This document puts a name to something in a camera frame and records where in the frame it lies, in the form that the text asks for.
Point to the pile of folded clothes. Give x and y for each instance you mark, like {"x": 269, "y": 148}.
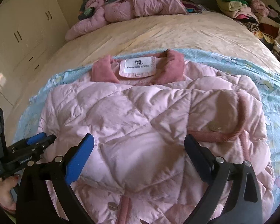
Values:
{"x": 233, "y": 7}

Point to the person's left hand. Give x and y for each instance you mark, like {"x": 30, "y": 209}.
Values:
{"x": 7, "y": 193}

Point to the crumpled pink puffer coat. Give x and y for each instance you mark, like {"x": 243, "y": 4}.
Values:
{"x": 130, "y": 7}

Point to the pink quilted jacket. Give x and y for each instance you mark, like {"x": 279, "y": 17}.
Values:
{"x": 142, "y": 121}

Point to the striped colourful cloth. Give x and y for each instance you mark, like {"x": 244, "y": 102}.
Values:
{"x": 191, "y": 5}

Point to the cream wardrobe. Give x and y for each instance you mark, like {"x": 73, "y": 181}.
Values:
{"x": 25, "y": 39}

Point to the blue cartoon printed blanket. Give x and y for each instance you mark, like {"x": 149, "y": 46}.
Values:
{"x": 275, "y": 93}

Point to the bed with beige cover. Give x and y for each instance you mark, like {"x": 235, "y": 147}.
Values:
{"x": 154, "y": 32}

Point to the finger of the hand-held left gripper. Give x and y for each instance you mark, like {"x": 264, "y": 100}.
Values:
{"x": 36, "y": 138}
{"x": 45, "y": 143}

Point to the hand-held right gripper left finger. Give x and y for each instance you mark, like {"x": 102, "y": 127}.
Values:
{"x": 80, "y": 158}

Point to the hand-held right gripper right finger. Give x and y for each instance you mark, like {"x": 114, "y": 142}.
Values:
{"x": 199, "y": 161}

